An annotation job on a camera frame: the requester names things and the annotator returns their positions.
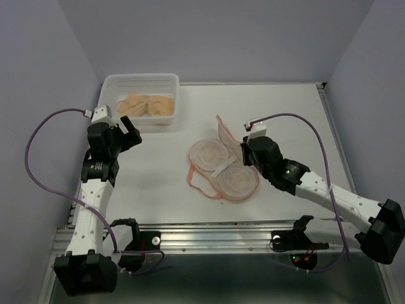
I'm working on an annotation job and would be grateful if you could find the floral orange laundry bag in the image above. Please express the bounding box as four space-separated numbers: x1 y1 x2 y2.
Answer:
187 115 259 201

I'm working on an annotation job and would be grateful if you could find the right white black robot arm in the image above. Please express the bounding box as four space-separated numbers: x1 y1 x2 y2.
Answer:
241 136 404 264

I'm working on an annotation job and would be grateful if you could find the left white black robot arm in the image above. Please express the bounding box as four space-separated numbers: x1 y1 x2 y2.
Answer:
54 116 142 296

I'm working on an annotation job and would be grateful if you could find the white perforated plastic basket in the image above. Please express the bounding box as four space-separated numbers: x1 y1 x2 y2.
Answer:
98 73 180 126

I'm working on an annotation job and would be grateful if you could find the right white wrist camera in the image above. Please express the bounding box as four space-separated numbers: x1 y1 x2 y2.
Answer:
244 117 267 141

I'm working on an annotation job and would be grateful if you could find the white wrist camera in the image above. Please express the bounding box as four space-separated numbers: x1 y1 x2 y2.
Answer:
244 117 267 141
83 104 115 126

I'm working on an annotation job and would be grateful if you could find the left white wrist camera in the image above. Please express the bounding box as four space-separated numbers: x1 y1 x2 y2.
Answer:
83 104 115 126

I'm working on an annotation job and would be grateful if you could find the aluminium front rail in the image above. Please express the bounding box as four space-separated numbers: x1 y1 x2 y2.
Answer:
51 220 361 255

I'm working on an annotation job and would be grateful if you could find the aluminium rail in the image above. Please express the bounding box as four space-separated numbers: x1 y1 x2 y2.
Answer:
318 82 368 222
51 220 361 255

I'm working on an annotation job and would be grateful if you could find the aluminium right side rail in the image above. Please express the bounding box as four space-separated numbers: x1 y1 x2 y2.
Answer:
318 82 368 222

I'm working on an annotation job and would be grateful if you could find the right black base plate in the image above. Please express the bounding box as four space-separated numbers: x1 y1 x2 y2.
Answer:
270 215 329 253

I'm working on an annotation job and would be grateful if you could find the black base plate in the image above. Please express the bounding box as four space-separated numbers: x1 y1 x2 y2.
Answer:
270 215 329 253
110 218 161 251

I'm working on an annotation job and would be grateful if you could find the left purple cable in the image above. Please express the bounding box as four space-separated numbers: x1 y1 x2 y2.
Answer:
24 108 165 277

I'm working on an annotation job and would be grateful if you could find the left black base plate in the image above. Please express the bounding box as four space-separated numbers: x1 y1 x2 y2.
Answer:
110 218 161 251

